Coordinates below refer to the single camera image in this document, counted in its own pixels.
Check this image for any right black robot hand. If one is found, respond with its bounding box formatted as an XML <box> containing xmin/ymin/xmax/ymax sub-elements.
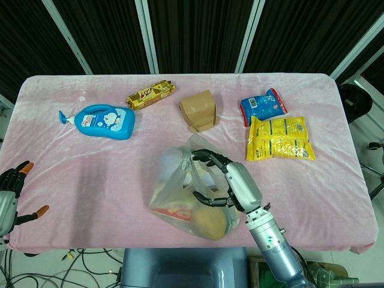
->
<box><xmin>191</xmin><ymin>149</ymin><xmax>264</xmax><ymax>214</ymax></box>

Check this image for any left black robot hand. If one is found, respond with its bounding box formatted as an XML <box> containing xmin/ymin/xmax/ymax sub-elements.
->
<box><xmin>0</xmin><ymin>161</ymin><xmax>50</xmax><ymax>237</ymax></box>

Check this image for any clear plastic grocery bag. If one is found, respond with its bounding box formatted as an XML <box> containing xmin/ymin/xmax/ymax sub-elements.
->
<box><xmin>148</xmin><ymin>133</ymin><xmax>242</xmax><ymax>241</ymax></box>

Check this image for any white printed carton box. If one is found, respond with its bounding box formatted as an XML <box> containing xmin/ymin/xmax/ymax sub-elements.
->
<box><xmin>151</xmin><ymin>206</ymin><xmax>193</xmax><ymax>224</ymax></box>

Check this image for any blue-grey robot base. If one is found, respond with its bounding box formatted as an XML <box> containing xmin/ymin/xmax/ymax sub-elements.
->
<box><xmin>118</xmin><ymin>247</ymin><xmax>250</xmax><ymax>288</ymax></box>

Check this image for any yellow snack packet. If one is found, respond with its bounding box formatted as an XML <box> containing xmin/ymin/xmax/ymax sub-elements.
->
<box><xmin>245</xmin><ymin>116</ymin><xmax>317</xmax><ymax>162</ymax></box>

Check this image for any wooden crate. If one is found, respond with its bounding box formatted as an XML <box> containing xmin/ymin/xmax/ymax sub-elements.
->
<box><xmin>247</xmin><ymin>256</ymin><xmax>271</xmax><ymax>288</ymax></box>

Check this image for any blue snack packet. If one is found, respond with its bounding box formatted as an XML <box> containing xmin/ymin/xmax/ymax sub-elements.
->
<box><xmin>239</xmin><ymin>88</ymin><xmax>289</xmax><ymax>127</ymax></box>

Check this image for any pink table cloth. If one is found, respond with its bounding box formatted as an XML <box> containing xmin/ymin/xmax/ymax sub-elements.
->
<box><xmin>5</xmin><ymin>73</ymin><xmax>378</xmax><ymax>254</ymax></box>

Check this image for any brown cardboard box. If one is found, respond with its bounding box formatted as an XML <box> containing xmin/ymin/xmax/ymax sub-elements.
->
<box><xmin>179</xmin><ymin>89</ymin><xmax>219</xmax><ymax>133</ymax></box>

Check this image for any blue pump lotion bottle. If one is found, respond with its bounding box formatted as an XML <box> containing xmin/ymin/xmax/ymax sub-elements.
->
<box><xmin>58</xmin><ymin>104</ymin><xmax>136</xmax><ymax>141</ymax></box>

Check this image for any gold biscuit packet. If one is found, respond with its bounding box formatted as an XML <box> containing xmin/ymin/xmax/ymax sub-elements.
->
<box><xmin>125</xmin><ymin>79</ymin><xmax>177</xmax><ymax>111</ymax></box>

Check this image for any black chair base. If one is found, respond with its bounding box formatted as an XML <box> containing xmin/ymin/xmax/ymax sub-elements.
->
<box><xmin>359</xmin><ymin>140</ymin><xmax>384</xmax><ymax>200</ymax></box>

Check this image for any black round stool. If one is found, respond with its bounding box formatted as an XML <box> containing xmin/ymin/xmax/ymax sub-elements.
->
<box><xmin>338</xmin><ymin>83</ymin><xmax>374</xmax><ymax>123</ymax></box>

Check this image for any black curtain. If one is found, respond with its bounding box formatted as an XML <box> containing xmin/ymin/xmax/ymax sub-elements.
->
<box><xmin>0</xmin><ymin>0</ymin><xmax>384</xmax><ymax>100</ymax></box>

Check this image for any black floor cable bundle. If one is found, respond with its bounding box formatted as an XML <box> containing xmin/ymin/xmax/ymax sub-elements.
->
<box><xmin>0</xmin><ymin>247</ymin><xmax>124</xmax><ymax>288</ymax></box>

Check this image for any white frame post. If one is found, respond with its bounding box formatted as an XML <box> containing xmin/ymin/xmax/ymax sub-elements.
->
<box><xmin>328</xmin><ymin>14</ymin><xmax>384</xmax><ymax>78</ymax></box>
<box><xmin>235</xmin><ymin>0</ymin><xmax>266</xmax><ymax>74</ymax></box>
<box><xmin>134</xmin><ymin>0</ymin><xmax>160</xmax><ymax>74</ymax></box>
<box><xmin>41</xmin><ymin>0</ymin><xmax>94</xmax><ymax>75</ymax></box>

